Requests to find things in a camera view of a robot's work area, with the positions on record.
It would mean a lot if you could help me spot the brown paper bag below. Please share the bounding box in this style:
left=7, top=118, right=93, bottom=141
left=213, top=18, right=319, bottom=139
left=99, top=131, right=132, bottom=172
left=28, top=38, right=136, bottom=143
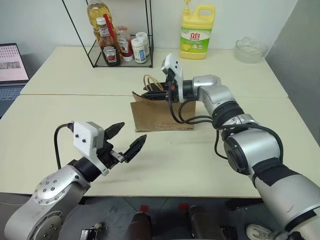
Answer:
left=130, top=73, right=197, bottom=133

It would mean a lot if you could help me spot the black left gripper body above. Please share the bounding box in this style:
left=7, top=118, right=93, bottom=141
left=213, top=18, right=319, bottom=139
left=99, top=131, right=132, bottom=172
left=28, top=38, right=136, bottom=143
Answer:
left=96, top=139, right=126, bottom=171

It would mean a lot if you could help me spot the grey laptop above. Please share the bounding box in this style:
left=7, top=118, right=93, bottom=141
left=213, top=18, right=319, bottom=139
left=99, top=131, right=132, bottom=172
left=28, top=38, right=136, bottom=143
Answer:
left=0, top=42, right=31, bottom=119

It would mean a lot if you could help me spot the red squeeze sauce bottle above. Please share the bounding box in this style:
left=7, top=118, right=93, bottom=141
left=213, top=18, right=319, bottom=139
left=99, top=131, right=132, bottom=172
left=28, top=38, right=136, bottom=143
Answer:
left=115, top=24, right=134, bottom=62

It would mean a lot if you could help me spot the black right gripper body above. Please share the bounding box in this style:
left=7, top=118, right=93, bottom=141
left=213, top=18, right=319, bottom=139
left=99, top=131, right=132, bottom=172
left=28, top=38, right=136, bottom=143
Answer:
left=163, top=70, right=181, bottom=104

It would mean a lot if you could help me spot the black device on floor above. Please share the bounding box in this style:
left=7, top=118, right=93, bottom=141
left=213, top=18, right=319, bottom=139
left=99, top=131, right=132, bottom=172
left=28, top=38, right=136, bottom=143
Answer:
left=80, top=221, right=109, bottom=240

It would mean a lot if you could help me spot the black wire rack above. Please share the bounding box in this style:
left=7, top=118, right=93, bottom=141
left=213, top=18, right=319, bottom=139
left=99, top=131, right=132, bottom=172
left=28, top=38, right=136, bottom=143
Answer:
left=61, top=0, right=155, bottom=69

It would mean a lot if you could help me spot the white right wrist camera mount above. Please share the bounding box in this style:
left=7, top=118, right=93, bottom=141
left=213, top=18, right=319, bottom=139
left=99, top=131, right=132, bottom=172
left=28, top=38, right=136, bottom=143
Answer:
left=161, top=52, right=185, bottom=101

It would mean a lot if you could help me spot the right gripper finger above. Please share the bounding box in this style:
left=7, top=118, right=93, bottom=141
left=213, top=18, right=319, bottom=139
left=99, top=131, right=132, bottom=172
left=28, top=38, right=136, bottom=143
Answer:
left=143, top=82, right=167, bottom=92
left=140, top=91, right=167, bottom=101

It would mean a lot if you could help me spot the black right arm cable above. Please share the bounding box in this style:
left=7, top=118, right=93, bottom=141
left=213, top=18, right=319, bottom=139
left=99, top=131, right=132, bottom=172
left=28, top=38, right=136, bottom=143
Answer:
left=166, top=83, right=285, bottom=162

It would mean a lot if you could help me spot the dark rounded shape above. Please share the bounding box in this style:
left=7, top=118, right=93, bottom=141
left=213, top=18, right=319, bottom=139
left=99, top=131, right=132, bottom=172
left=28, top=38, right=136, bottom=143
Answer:
left=130, top=211, right=153, bottom=240
left=188, top=205, right=221, bottom=240

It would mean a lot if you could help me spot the glass ketchup bottle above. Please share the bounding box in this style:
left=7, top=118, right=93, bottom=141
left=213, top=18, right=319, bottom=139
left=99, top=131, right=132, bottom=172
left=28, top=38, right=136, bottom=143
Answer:
left=96, top=17, right=122, bottom=67

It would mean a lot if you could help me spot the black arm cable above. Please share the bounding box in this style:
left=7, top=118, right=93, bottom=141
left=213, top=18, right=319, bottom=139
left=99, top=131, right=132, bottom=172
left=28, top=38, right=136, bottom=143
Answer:
left=54, top=122, right=76, bottom=171
left=166, top=83, right=285, bottom=162

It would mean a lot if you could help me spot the white shoe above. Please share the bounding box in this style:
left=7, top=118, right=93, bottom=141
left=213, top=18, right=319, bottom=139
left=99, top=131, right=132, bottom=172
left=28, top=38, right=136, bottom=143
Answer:
left=245, top=223, right=276, bottom=240

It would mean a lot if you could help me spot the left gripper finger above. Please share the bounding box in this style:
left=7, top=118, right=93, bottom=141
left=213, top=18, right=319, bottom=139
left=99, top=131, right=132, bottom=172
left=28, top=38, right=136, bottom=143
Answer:
left=103, top=121, right=126, bottom=144
left=122, top=134, right=148, bottom=164

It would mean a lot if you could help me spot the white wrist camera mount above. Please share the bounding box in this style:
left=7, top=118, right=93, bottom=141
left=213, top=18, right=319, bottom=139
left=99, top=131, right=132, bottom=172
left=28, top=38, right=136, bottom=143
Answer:
left=161, top=52, right=185, bottom=101
left=72, top=120, right=110, bottom=177

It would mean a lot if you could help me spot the cooking oil bottle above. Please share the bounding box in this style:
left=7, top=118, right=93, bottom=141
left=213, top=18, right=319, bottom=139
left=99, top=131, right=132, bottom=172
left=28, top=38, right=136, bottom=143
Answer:
left=86, top=0, right=114, bottom=41

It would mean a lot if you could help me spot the clear glass bowl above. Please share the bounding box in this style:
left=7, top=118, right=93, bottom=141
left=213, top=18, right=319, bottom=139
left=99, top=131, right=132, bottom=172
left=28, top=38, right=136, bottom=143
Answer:
left=235, top=36, right=269, bottom=65

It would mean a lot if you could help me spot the white spice jar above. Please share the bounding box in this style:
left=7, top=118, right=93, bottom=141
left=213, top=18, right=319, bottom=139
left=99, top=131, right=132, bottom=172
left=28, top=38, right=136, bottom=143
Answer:
left=134, top=31, right=151, bottom=57
left=131, top=37, right=148, bottom=64

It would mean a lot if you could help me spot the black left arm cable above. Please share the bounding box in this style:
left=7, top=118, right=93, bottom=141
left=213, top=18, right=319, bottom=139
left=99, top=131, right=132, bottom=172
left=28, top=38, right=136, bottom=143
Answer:
left=54, top=122, right=76, bottom=171

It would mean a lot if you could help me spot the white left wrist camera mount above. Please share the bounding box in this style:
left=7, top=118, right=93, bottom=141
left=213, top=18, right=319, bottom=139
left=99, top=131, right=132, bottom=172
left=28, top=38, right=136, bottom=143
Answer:
left=72, top=120, right=110, bottom=177

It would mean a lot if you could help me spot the yellow detergent bottle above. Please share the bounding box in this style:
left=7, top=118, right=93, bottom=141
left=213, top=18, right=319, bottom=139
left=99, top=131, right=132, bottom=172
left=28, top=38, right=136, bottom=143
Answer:
left=179, top=0, right=217, bottom=61

